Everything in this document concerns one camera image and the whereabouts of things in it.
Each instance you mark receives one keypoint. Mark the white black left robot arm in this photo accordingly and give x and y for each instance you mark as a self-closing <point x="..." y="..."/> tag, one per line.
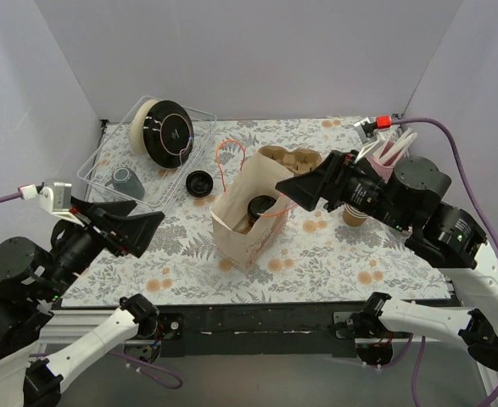
<point x="43" y="348"/>

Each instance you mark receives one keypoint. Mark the kraft paper takeout bag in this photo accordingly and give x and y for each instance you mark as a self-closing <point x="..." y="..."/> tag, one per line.
<point x="257" y="175"/>

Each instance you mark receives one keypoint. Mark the floral patterned tablecloth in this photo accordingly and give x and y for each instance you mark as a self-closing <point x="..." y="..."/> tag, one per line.
<point x="316" y="258"/>

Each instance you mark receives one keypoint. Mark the brown paper coffee cup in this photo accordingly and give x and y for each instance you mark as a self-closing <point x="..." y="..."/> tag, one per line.
<point x="252" y="219"/>

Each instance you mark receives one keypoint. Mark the black coffee cup lid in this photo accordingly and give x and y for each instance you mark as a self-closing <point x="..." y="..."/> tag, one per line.
<point x="258" y="205"/>

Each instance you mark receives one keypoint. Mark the stack of paper cups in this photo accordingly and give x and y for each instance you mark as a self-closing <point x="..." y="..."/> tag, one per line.
<point x="353" y="217"/>

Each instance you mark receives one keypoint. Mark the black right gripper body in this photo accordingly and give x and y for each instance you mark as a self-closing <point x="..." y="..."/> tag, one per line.
<point x="336" y="181"/>

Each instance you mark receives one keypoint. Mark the pink straw holder cup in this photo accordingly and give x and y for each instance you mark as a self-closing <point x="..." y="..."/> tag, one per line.
<point x="385" y="159"/>

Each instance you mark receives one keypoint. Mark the brown pulp cup carrier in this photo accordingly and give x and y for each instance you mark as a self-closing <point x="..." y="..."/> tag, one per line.
<point x="299" y="161"/>

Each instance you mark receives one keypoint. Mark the brown pulp cup tray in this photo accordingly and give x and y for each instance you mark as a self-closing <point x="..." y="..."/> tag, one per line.
<point x="243" y="226"/>

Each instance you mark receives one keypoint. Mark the black table front rail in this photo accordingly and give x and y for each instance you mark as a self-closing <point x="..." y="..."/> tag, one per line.
<point x="251" y="329"/>

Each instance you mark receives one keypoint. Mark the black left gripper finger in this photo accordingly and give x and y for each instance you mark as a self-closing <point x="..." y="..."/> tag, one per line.
<point x="94" y="210"/>
<point x="133" y="234"/>

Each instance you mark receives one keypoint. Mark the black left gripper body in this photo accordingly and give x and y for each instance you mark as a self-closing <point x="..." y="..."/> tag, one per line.
<point x="104" y="229"/>

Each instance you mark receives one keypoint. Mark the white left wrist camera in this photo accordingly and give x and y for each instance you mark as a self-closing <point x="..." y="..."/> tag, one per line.
<point x="54" y="197"/>

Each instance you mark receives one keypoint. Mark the cream round plate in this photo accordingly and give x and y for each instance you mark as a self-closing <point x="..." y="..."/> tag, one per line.
<point x="136" y="138"/>

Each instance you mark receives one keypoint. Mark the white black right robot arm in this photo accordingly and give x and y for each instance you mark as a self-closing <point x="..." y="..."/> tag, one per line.
<point x="447" y="238"/>

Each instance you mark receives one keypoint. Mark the dark green mug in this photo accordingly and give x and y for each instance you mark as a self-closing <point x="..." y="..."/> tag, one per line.
<point x="125" y="180"/>

